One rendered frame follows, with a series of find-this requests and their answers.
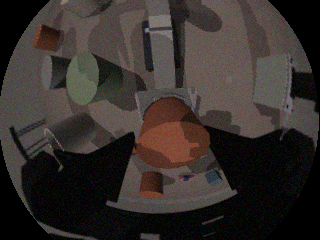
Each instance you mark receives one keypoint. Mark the orange cylinder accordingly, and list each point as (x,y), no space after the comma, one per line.
(151,185)
(171,136)

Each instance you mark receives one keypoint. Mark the reddish-brown cylinder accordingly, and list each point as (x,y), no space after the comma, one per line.
(46,38)

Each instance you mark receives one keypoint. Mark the green cylinder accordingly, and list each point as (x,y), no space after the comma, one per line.
(91,78)

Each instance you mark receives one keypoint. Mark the blue cube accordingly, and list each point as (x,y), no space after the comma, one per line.
(213,177)

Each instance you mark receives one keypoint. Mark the small red toy car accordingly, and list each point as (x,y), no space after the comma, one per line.
(134,150)

